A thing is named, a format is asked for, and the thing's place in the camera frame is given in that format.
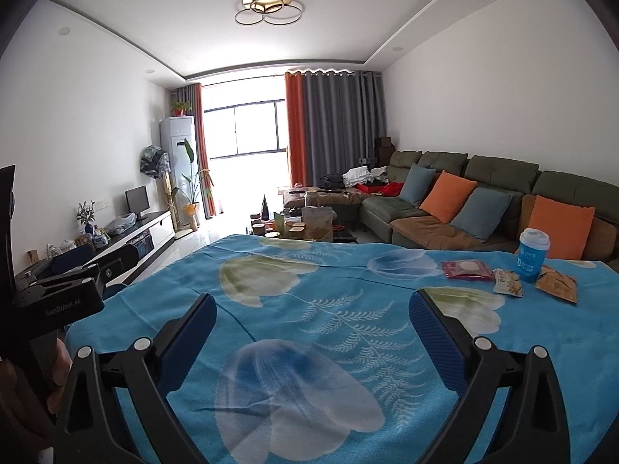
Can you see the white ceramic jar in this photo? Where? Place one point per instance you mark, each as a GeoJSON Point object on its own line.
{"type": "Point", "coordinates": [67, 245]}

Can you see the orange cushion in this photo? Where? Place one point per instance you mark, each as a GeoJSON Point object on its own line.
{"type": "Point", "coordinates": [447, 196]}
{"type": "Point", "coordinates": [558, 227]}

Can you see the blue white porcelain jar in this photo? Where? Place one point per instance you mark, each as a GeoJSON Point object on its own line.
{"type": "Point", "coordinates": [100, 240]}

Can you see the brown paper bag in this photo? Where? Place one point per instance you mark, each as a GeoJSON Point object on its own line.
{"type": "Point", "coordinates": [317, 222]}

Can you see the small potted plant red pot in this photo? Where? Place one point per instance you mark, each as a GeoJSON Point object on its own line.
{"type": "Point", "coordinates": [180, 109]}

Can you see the yellow white snack packet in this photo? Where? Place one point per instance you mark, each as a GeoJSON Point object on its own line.
{"type": "Point", "coordinates": [508, 283]}

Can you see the green brown sofa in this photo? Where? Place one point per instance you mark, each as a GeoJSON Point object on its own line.
{"type": "Point", "coordinates": [503, 169]}

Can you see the blue cup white lid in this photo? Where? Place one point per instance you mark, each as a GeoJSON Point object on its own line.
{"type": "Point", "coordinates": [534, 256]}

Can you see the white clothes pile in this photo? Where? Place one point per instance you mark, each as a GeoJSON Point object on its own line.
{"type": "Point", "coordinates": [365, 176]}

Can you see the large blue grey cushion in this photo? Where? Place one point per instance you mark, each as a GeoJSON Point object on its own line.
{"type": "Point", "coordinates": [481, 213]}

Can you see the person's left hand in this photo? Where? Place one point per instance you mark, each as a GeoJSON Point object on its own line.
{"type": "Point", "coordinates": [60, 372]}

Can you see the red cloth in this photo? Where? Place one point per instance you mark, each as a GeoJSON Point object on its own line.
{"type": "Point", "coordinates": [387, 188]}

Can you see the covered standing fan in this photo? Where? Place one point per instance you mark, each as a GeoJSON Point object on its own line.
{"type": "Point", "coordinates": [154, 160]}

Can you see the black monitor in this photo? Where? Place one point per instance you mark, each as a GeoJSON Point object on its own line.
{"type": "Point", "coordinates": [137, 199]}

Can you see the small plant in blue vase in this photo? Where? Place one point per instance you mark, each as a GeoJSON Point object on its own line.
{"type": "Point", "coordinates": [86, 215]}

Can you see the yellow patterned vase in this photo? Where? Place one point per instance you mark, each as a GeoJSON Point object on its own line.
{"type": "Point", "coordinates": [32, 256]}

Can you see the tall plant yellow wrapped pot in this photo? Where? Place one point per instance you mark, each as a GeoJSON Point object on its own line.
{"type": "Point", "coordinates": [191, 210]}

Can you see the picture frame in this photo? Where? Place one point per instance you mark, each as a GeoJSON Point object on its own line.
{"type": "Point", "coordinates": [83, 240]}

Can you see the brown ottoman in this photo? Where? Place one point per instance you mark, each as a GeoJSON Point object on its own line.
{"type": "Point", "coordinates": [329, 199]}

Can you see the grey and orange curtain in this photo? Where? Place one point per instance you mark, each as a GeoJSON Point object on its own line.
{"type": "Point", "coordinates": [198, 154]}
{"type": "Point", "coordinates": [338, 130]}

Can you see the window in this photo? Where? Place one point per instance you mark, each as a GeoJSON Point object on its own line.
{"type": "Point", "coordinates": [242, 128]}

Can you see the white standing air conditioner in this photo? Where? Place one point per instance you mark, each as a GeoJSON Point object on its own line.
{"type": "Point", "coordinates": [176, 154]}

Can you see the white and black tv cabinet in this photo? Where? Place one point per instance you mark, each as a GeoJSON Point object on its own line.
{"type": "Point", "coordinates": [154, 232]}

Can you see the clear plastic bag with items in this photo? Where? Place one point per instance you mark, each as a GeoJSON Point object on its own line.
{"type": "Point", "coordinates": [120, 225]}

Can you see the black clothes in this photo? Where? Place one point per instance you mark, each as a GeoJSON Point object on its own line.
{"type": "Point", "coordinates": [331, 180]}

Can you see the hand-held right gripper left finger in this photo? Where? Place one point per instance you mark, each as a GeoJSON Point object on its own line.
{"type": "Point", "coordinates": [193, 333]}

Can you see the group of jars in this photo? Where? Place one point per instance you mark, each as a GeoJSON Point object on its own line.
{"type": "Point", "coordinates": [280, 225]}

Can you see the red snack packet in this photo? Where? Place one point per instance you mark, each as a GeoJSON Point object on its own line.
{"type": "Point", "coordinates": [468, 269]}

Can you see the blue floral printed blanket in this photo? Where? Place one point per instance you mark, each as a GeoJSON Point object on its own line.
{"type": "Point", "coordinates": [314, 338]}

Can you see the orange brown snack packet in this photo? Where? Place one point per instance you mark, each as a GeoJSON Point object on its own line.
{"type": "Point", "coordinates": [556, 285]}

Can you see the glass ship ornament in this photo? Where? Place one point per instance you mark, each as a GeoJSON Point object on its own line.
{"type": "Point", "coordinates": [52, 251]}

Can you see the small blue grey cushion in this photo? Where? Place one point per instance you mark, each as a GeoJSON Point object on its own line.
{"type": "Point", "coordinates": [417, 184]}

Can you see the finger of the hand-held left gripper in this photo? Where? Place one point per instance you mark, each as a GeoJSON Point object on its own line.
{"type": "Point", "coordinates": [72, 258]}
{"type": "Point", "coordinates": [113, 263]}

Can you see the brown wooden boxes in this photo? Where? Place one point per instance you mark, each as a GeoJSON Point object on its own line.
{"type": "Point", "coordinates": [384, 150]}

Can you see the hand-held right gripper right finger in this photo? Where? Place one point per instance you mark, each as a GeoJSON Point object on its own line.
{"type": "Point", "coordinates": [435, 333]}

